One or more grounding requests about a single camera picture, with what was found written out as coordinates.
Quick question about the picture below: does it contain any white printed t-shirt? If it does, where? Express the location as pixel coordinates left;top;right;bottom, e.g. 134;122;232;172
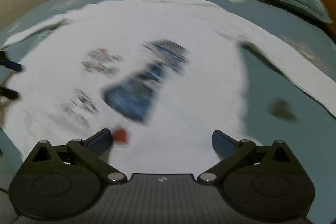
2;0;335;175

